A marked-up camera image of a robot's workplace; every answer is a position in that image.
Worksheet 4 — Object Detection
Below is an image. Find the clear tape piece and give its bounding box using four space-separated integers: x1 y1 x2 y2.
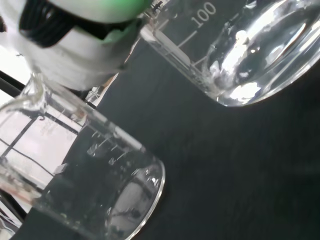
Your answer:
55 163 69 175

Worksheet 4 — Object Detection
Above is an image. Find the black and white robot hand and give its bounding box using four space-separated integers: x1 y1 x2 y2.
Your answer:
4 0 151 92

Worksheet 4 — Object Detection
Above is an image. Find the black tripod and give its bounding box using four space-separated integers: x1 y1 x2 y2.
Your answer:
0 69 27 101

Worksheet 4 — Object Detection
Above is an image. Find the black bench cloth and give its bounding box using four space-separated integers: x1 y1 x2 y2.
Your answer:
9 0 320 240

